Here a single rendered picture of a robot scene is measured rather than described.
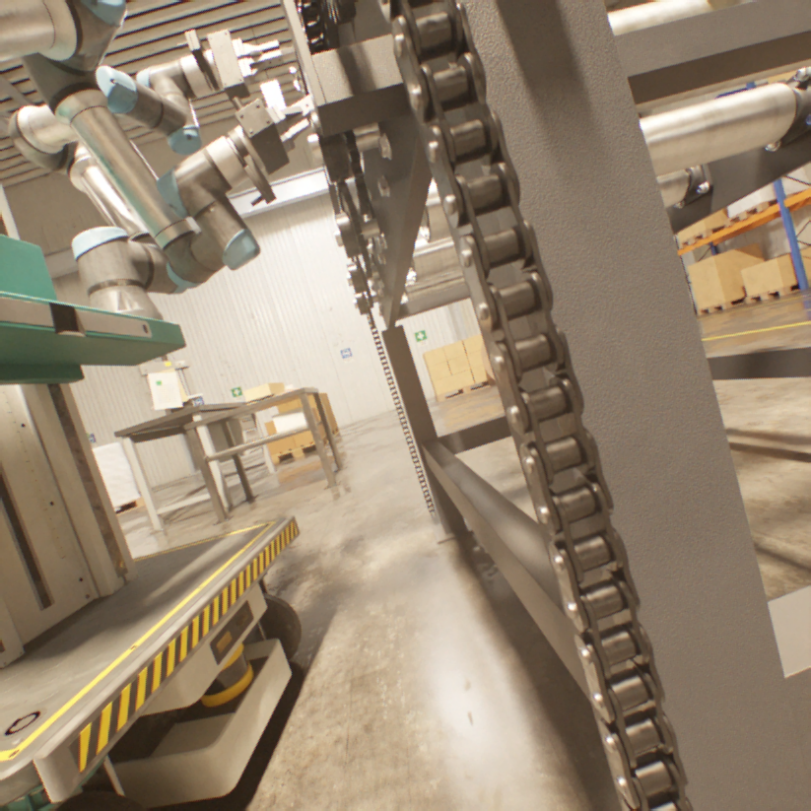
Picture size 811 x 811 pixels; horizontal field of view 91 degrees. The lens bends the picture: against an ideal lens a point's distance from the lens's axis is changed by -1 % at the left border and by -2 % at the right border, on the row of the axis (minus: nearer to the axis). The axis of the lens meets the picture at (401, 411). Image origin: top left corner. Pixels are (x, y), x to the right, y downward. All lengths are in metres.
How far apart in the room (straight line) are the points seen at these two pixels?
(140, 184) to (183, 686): 0.85
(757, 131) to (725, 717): 1.09
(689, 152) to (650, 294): 0.89
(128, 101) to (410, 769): 1.30
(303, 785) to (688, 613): 0.71
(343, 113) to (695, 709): 0.46
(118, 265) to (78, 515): 0.54
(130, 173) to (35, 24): 0.22
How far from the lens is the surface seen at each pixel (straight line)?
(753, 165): 1.42
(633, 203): 0.23
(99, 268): 1.13
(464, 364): 8.22
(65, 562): 1.07
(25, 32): 0.89
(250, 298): 11.57
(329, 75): 0.41
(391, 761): 0.82
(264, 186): 0.85
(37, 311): 0.86
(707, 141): 1.12
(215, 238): 0.87
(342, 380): 10.86
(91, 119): 1.02
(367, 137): 0.59
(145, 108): 1.17
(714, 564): 0.25
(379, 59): 0.42
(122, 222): 1.33
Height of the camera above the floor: 0.55
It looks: 3 degrees down
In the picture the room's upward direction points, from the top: 18 degrees counter-clockwise
